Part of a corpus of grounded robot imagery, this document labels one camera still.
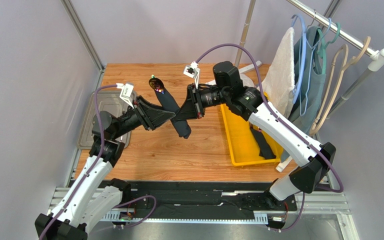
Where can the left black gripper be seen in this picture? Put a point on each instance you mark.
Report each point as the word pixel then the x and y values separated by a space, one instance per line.
pixel 150 115

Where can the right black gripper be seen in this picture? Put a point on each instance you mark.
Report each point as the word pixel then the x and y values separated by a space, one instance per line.
pixel 195 102

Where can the black paper napkin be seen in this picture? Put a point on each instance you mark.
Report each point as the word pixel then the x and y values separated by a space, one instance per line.
pixel 168 103

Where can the iridescent spoon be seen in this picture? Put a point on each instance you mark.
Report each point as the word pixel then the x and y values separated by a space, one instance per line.
pixel 156 84

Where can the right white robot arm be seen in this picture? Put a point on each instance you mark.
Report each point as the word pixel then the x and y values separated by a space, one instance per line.
pixel 313 158

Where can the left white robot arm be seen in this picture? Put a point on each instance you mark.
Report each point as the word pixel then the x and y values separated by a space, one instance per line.
pixel 76 214

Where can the yellow plastic bin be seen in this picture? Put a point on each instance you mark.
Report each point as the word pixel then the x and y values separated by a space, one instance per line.
pixel 243 147

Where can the white towel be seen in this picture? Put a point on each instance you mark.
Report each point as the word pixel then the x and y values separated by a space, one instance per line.
pixel 279 82

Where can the blue hanger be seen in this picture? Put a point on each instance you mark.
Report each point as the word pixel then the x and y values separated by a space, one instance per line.
pixel 300 54

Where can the beige hanger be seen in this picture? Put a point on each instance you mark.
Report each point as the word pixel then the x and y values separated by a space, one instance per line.
pixel 339 64
pixel 354 59

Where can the teal garment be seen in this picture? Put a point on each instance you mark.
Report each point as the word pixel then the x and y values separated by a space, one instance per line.
pixel 305 110

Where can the green hanger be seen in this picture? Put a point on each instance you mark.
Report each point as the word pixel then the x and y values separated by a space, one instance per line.
pixel 322 52

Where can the metal clothes rack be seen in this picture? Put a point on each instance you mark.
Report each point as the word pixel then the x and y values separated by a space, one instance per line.
pixel 355 46

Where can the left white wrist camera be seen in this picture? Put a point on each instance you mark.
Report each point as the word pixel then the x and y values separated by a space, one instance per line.
pixel 126 92

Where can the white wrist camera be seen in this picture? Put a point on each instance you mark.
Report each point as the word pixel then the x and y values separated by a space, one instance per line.
pixel 193 71
pixel 126 92

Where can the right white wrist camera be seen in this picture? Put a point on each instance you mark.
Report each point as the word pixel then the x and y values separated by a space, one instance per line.
pixel 193 71

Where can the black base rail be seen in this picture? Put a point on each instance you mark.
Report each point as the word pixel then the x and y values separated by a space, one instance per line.
pixel 204 200

